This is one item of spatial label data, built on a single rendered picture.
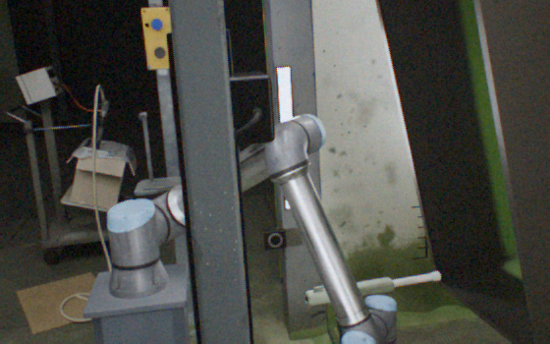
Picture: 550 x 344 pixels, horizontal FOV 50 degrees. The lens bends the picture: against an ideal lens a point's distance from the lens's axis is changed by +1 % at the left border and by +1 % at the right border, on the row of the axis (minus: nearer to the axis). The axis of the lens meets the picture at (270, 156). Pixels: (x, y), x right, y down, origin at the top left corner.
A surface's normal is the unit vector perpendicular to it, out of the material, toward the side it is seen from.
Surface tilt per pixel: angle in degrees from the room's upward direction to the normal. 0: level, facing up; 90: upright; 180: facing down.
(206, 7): 90
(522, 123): 90
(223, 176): 90
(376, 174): 90
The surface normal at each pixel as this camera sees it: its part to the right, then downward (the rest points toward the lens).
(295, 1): 0.13, 0.20
